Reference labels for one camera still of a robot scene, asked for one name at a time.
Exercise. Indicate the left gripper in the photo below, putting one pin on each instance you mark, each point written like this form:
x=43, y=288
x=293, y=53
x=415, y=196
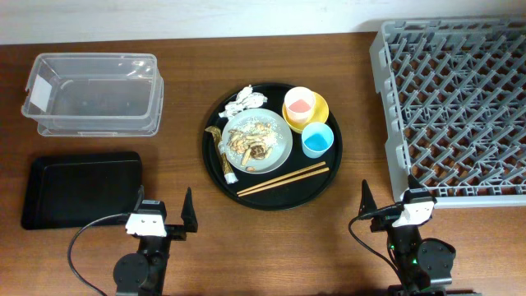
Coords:
x=188, y=226

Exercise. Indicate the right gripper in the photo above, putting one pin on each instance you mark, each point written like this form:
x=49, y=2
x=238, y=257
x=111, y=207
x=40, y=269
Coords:
x=380, y=222

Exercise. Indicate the gold chopstick wrapper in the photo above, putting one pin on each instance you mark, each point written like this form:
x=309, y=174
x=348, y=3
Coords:
x=228, y=172

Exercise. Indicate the blue plastic cup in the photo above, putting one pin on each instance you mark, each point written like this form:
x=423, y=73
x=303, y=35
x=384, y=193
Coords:
x=316, y=139

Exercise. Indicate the peanut shells and rice scraps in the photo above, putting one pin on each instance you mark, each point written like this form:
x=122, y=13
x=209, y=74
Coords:
x=252, y=141

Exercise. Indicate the grey plate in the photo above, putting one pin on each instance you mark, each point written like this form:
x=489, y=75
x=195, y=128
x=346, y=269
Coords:
x=281, y=150

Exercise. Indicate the white napkin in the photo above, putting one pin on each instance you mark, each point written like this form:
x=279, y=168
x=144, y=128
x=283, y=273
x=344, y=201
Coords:
x=245, y=99

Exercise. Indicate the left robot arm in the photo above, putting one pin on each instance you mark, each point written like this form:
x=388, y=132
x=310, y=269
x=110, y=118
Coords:
x=143, y=272

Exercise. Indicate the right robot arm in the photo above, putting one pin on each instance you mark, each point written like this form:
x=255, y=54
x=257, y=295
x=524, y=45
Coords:
x=422, y=265

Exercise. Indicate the grey dishwasher rack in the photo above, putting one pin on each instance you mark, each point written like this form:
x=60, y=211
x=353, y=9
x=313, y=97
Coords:
x=453, y=92

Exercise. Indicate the lower wooden chopstick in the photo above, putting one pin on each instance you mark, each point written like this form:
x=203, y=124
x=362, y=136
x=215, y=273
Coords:
x=283, y=180

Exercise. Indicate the wooden chopstick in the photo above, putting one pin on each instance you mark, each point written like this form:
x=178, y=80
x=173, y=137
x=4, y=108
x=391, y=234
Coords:
x=283, y=180
x=318, y=165

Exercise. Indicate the black rectangular tray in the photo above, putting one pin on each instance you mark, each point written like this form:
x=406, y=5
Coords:
x=67, y=191

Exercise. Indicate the yellow bowl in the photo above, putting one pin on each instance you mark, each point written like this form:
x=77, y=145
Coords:
x=320, y=115

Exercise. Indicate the upper wooden chopstick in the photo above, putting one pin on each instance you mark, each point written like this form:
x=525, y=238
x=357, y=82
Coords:
x=318, y=165

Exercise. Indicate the round black serving tray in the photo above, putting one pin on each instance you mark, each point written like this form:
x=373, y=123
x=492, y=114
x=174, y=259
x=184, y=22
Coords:
x=285, y=196

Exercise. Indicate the pink plastic cup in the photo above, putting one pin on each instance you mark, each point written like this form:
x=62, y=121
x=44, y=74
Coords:
x=299, y=104

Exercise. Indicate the clear plastic bin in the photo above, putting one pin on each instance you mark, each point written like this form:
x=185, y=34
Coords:
x=95, y=94

